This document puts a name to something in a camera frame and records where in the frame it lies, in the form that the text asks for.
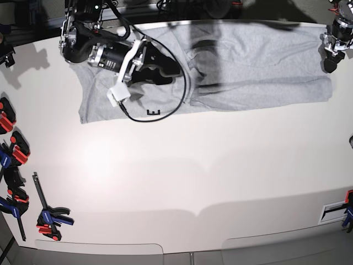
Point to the blue clamp at right edge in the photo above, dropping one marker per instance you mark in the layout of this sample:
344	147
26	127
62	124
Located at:
349	210

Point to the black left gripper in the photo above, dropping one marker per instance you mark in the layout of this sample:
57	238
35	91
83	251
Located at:
333	57

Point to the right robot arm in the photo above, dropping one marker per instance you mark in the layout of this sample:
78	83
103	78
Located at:
138	61

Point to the white label sticker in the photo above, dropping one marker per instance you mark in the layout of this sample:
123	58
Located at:
332	213

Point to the blue red clamp middle left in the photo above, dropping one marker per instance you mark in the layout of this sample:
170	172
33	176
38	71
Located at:
16	154

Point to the blue bar clamp lying flat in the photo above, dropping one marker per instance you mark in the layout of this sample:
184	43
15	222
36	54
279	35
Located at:
50	219

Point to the red black clamp top left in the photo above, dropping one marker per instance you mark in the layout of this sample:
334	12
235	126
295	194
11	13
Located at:
8	116

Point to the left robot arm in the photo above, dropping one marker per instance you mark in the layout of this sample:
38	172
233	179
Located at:
338	39

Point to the dark object at right edge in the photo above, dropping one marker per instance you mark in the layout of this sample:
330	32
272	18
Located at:
351	141

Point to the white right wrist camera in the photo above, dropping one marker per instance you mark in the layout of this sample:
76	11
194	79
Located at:
118	94

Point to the grey T-shirt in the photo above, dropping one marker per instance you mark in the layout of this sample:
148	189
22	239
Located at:
227	67

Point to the blue red clamp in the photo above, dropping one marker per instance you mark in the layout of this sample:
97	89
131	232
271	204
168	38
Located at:
17	201
16	154

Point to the blue red clamp lower left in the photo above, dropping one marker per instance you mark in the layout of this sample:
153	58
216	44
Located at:
17	201

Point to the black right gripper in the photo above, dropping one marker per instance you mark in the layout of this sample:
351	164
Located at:
157	68

